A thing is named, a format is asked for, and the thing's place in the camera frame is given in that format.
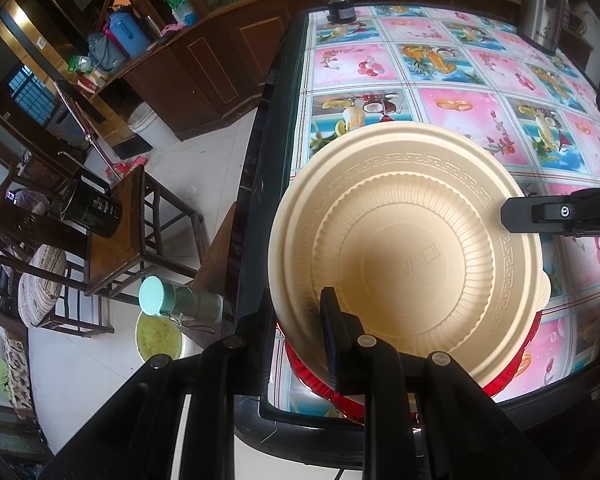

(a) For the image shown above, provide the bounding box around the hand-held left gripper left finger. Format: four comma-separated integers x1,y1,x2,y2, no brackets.
40,280,281,480

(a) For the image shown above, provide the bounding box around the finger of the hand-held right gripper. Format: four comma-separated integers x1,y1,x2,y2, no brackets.
500,180,600,237

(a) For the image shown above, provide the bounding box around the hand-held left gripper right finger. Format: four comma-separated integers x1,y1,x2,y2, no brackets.
319,286,561,480

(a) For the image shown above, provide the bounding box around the red scalloped glass plate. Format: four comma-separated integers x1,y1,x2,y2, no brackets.
277,322,536,413

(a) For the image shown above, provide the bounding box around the beige ribbed plastic bowl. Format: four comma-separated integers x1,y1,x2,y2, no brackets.
269,121,552,395

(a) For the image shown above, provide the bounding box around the teal lidded flask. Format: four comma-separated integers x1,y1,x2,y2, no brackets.
139,276,226,323

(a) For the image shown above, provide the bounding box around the metal bowl with yellow contents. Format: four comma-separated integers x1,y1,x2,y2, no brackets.
135,310,201,363

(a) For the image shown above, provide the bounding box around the stainless steel thermos jug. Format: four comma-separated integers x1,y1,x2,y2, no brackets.
519,0,567,56

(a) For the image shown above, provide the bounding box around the wooden stool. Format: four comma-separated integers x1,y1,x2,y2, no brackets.
85,167,206,306

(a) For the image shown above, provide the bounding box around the black jug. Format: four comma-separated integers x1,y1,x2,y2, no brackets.
60,167,123,238

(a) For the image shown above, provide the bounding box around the striped round cushion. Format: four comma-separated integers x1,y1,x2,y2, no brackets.
17,245,68,328

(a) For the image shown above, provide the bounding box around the white plastic bucket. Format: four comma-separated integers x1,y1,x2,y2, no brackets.
127,102,173,148

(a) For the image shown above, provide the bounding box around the dark wooden chair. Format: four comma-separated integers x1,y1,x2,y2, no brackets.
0,165,116,336

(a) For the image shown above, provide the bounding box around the dark wooden sideboard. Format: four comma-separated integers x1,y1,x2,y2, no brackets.
70,0,523,141

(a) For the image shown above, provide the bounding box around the blue thermos flask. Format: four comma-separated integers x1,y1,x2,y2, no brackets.
105,7,151,58

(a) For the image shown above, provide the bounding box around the green and white packet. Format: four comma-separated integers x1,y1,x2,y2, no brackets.
167,0,198,28

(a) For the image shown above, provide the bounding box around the wooden display cabinet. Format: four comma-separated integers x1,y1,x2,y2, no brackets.
0,0,131,111

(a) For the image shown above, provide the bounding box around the black table frame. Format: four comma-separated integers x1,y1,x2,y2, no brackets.
230,5,600,466

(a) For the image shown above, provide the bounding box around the mop handle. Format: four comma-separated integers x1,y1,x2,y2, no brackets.
55,80,126,183

